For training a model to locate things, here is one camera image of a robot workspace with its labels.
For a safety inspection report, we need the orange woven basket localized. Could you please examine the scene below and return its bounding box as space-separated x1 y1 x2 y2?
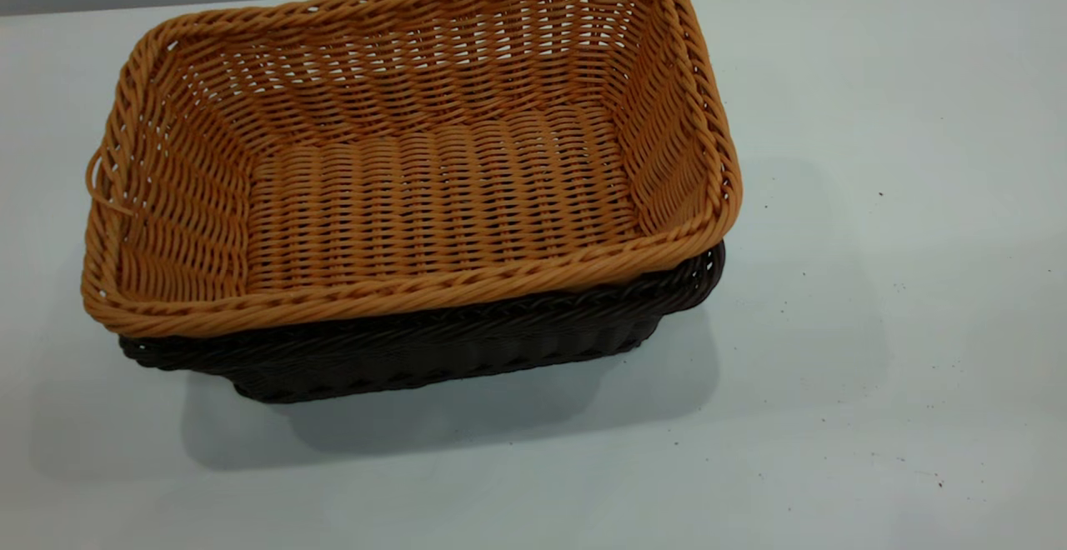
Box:
79 0 744 340

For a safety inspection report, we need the black woven basket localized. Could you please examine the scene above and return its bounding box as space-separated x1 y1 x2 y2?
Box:
117 240 727 405

